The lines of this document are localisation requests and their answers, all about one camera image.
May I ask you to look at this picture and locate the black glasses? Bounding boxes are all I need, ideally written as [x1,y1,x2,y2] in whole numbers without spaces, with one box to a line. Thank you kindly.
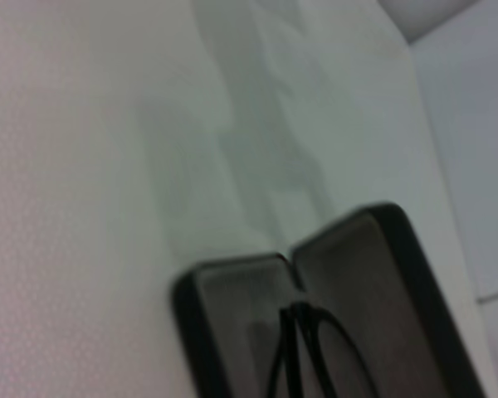
[266,301,371,398]

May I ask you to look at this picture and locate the black glasses case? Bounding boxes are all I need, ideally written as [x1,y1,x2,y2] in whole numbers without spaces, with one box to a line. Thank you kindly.
[169,201,489,398]

